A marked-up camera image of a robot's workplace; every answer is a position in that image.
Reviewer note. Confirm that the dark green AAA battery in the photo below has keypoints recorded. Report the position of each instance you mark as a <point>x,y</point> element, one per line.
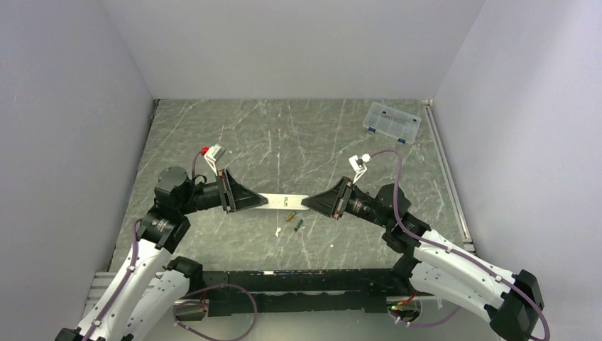
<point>298,225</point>

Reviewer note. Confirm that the white remote control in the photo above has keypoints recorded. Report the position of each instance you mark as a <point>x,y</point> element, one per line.
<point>280,201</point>

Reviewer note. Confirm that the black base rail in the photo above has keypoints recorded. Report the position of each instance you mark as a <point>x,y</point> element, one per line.
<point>295,291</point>

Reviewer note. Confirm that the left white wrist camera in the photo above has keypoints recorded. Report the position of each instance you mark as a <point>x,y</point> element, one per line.
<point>212,154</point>

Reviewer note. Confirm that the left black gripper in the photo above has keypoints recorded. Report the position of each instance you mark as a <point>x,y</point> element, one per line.
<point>236,196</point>

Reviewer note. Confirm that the clear plastic organizer box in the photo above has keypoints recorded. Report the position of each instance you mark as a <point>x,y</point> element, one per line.
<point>391,122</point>

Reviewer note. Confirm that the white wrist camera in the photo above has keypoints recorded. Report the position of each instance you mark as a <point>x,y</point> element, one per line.
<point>358,164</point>
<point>212,154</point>

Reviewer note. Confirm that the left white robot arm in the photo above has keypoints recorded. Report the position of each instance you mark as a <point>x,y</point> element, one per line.
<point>151,279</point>

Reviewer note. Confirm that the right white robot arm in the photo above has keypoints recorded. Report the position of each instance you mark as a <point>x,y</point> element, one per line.
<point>509,302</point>

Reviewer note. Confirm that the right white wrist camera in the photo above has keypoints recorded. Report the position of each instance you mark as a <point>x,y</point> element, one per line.
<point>358,164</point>

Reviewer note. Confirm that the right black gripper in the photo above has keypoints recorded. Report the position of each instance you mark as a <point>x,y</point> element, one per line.
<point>330,202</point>

